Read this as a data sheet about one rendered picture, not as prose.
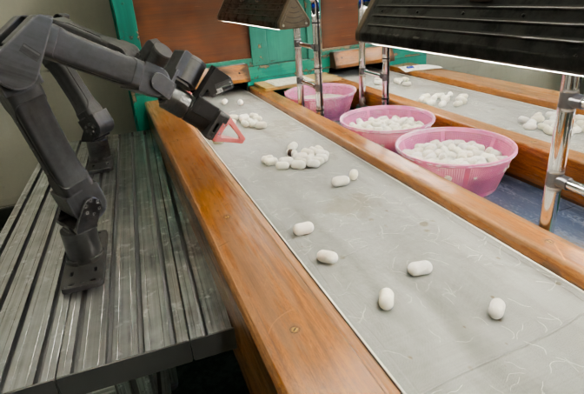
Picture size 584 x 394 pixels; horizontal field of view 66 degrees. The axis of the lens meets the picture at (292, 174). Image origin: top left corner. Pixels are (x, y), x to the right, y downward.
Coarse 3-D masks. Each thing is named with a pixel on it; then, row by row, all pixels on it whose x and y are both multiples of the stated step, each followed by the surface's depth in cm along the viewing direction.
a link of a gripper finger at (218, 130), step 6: (228, 114) 99; (216, 126) 98; (222, 126) 98; (234, 126) 100; (216, 132) 98; (240, 132) 102; (216, 138) 99; (222, 138) 100; (228, 138) 101; (234, 138) 102; (240, 138) 103
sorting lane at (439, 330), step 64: (256, 192) 93; (320, 192) 91; (384, 192) 89; (384, 256) 69; (448, 256) 67; (512, 256) 66; (384, 320) 56; (448, 320) 55; (512, 320) 54; (576, 320) 53; (448, 384) 46; (512, 384) 46; (576, 384) 45
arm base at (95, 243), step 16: (64, 240) 82; (80, 240) 82; (96, 240) 84; (80, 256) 83; (96, 256) 84; (64, 272) 82; (80, 272) 81; (96, 272) 81; (64, 288) 77; (80, 288) 78
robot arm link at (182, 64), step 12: (180, 60) 92; (192, 60) 94; (156, 72) 86; (168, 72) 92; (180, 72) 92; (192, 72) 94; (156, 84) 86; (168, 84) 88; (192, 84) 94; (168, 96) 89
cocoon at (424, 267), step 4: (424, 260) 64; (408, 264) 64; (412, 264) 63; (416, 264) 63; (420, 264) 63; (424, 264) 63; (428, 264) 63; (408, 268) 63; (412, 268) 63; (416, 268) 62; (420, 268) 62; (424, 268) 63; (428, 268) 63; (432, 268) 63; (412, 272) 63; (416, 272) 62; (420, 272) 63; (424, 272) 63; (428, 272) 63
